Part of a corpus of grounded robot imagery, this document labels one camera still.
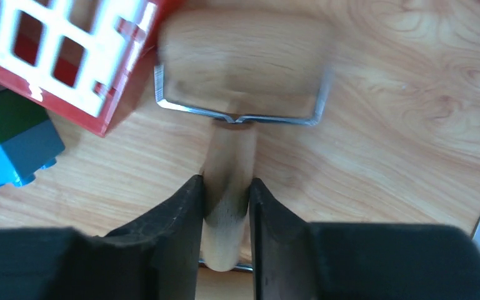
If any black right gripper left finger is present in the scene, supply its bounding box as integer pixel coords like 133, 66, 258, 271
0, 175, 204, 299

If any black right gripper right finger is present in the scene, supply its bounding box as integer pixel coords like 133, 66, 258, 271
249, 178, 480, 299

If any wooden dough roller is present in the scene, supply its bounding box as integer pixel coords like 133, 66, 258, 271
154, 9, 333, 272

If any red window toy brick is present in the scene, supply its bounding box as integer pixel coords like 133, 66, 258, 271
0, 1, 182, 137

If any blue green white brick stack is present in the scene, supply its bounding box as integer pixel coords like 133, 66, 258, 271
0, 86, 65, 187

